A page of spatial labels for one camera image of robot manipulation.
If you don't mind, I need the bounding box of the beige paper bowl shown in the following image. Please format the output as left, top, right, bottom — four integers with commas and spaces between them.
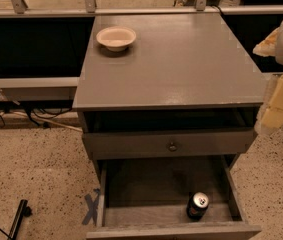
96, 26, 137, 52

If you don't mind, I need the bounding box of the blue tape cross mark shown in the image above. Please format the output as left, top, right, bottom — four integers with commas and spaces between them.
82, 188, 101, 225

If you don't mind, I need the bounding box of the open grey middle drawer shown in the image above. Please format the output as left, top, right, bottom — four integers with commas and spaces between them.
86, 156, 261, 240

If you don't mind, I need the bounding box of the grey wooden drawer cabinet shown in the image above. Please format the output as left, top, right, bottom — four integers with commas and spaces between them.
72, 13, 269, 240

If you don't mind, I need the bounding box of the blue pepsi can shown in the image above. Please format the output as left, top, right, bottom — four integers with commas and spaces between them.
186, 192, 210, 220

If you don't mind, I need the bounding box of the closed grey upper drawer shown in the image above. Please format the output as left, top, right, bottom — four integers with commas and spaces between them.
83, 129, 256, 160

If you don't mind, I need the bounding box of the round metal drawer knob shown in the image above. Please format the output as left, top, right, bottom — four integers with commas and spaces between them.
168, 142, 178, 152

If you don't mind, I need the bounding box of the black power strip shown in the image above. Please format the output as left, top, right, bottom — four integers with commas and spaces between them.
8, 199, 30, 240

